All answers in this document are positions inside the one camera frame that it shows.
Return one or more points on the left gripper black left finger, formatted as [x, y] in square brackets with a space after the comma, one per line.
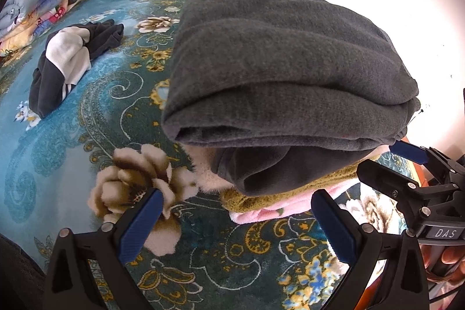
[70, 283]

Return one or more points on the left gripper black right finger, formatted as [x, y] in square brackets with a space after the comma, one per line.
[361, 246]

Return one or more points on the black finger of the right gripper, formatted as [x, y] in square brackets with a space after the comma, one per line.
[441, 167]
[398, 187]

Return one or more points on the grey sweatshirt with yellow letters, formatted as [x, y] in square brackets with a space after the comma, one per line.
[284, 92]

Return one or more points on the person's right hand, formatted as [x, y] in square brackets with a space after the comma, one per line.
[451, 255]

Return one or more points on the pink folded blanket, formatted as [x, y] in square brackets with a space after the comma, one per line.
[296, 204]

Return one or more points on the blue floral bed blanket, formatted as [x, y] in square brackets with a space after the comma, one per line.
[97, 154]

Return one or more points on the dark navy fleece jacket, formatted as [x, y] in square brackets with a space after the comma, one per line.
[67, 57]

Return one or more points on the folded floral quilt stack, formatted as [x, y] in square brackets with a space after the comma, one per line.
[23, 21]

